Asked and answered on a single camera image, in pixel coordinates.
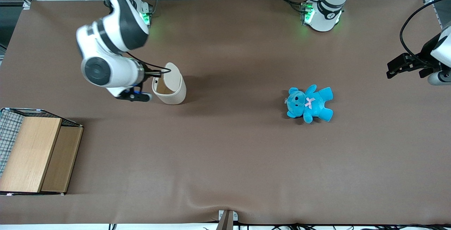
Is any black wire rack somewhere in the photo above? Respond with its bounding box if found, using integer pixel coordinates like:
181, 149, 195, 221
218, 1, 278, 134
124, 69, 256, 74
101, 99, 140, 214
0, 107, 84, 196

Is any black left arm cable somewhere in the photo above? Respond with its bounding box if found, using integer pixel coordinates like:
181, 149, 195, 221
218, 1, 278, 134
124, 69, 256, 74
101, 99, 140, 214
400, 0, 451, 66

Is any beige trash can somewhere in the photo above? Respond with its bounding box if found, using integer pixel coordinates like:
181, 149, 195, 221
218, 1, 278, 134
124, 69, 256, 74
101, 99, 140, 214
152, 62, 187, 105

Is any brown table cover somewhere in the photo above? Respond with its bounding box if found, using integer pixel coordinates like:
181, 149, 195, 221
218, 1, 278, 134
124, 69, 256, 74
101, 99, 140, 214
0, 0, 451, 225

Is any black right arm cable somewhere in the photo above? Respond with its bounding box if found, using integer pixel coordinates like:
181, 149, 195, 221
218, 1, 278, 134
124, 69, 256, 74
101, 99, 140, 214
125, 51, 172, 75

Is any blue teddy bear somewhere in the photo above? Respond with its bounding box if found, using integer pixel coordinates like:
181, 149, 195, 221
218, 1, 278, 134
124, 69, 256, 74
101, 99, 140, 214
285, 84, 334, 124

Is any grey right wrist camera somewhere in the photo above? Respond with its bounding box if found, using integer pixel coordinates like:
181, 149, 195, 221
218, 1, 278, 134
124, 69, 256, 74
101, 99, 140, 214
116, 88, 153, 103

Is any dark wooden board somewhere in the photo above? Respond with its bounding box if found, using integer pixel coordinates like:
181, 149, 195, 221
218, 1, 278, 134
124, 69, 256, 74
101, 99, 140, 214
41, 126, 84, 193

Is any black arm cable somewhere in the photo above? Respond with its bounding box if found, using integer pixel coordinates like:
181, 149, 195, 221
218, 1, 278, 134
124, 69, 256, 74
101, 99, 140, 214
125, 51, 172, 75
400, 0, 451, 66

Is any beige trash can lid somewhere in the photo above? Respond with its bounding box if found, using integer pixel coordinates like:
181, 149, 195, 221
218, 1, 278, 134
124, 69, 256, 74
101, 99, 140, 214
163, 62, 184, 95

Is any light wooden board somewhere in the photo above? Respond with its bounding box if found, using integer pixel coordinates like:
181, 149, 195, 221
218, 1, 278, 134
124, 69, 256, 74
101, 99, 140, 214
0, 116, 63, 193

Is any grey metal camera bracket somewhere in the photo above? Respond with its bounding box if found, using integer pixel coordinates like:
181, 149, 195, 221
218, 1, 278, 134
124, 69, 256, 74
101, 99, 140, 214
218, 210, 239, 230

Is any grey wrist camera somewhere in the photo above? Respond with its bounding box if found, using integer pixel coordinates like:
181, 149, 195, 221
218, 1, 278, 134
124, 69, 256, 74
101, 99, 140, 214
116, 88, 153, 103
427, 70, 451, 86

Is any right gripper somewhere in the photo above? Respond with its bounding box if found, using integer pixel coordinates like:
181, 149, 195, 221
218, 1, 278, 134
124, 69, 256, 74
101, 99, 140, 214
134, 63, 166, 87

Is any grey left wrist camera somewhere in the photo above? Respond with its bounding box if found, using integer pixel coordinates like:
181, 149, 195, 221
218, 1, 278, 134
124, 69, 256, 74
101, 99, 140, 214
427, 70, 451, 86

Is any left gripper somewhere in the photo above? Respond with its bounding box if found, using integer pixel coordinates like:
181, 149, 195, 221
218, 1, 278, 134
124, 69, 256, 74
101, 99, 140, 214
386, 24, 451, 79

